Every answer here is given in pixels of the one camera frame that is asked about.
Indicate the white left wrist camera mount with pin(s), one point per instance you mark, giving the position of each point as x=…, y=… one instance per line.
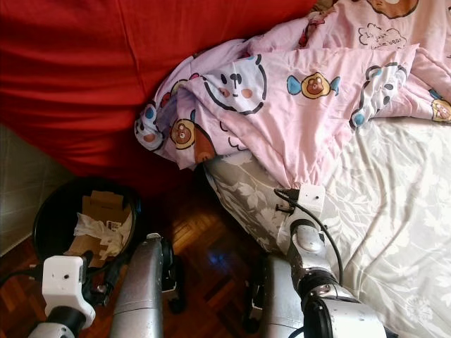
x=67, y=282

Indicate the beige floral bed sheet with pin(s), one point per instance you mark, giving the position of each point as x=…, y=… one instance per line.
x=387, y=197

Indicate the pink cartoon bear blanket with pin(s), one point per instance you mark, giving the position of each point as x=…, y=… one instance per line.
x=296, y=120

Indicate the black round waste bin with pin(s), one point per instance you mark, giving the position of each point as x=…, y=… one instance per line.
x=49, y=218

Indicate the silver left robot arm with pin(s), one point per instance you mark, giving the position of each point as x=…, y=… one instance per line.
x=67, y=325

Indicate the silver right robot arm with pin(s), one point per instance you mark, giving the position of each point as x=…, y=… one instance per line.
x=310, y=243

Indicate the brown cardboard piece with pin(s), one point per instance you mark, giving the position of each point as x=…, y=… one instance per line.
x=106, y=204

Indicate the white tissue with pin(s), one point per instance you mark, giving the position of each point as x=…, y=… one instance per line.
x=95, y=229

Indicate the silver right robot leg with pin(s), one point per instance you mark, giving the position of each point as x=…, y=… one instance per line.
x=282, y=303

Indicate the red fabric cover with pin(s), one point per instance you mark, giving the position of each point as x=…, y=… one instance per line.
x=99, y=63

